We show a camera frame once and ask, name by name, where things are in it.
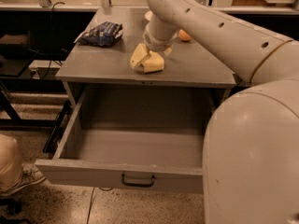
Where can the black drawer handle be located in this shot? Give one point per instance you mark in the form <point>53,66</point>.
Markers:
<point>137,182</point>

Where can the orange fruit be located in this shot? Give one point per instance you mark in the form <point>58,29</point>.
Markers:
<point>184,36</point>

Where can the person's beige trouser leg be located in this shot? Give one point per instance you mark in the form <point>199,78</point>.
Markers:
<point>10,163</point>

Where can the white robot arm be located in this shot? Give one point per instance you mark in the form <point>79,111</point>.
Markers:
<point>251,146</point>

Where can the grey open top drawer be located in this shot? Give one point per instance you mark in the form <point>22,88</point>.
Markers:
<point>104,140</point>

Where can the yellow sponge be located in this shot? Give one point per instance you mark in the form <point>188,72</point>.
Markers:
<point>154,63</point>

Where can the grey cabinet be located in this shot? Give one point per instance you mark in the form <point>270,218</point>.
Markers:
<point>138,77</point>

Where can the white bowl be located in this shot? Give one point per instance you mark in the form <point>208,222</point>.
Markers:
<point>148,15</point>

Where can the grey sneaker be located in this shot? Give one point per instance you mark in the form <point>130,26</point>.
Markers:
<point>25,179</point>

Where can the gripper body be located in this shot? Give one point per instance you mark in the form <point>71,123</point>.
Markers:
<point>156,43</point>

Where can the blue chip bag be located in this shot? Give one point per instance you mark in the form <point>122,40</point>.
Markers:
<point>106,34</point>

